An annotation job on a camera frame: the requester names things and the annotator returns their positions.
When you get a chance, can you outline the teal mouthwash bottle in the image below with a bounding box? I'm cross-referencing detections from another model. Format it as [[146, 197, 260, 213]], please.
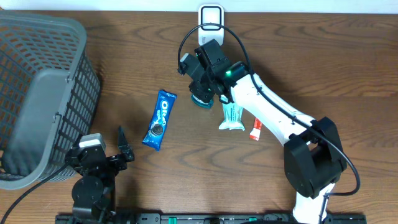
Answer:
[[191, 93, 214, 110]]

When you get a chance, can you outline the blue Oreo cookie pack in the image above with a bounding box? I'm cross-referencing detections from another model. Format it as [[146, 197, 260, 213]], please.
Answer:
[[142, 90, 177, 151]]

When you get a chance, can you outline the white wet wipes pack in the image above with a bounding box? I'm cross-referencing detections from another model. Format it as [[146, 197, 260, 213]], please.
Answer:
[[219, 103, 245, 131]]

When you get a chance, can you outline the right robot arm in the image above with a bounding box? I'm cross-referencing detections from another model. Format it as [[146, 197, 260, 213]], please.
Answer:
[[178, 40, 347, 223]]

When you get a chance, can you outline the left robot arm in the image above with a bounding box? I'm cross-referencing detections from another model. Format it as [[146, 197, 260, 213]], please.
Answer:
[[65, 127, 134, 223]]

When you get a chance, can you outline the white barcode scanner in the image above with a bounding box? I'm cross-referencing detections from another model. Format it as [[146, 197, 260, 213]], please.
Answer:
[[198, 4, 224, 45]]

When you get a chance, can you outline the grey plastic basket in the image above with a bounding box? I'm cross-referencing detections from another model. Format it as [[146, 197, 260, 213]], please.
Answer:
[[1, 11, 101, 190]]

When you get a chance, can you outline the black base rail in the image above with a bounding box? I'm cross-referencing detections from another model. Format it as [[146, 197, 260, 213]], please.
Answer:
[[55, 212, 368, 224]]

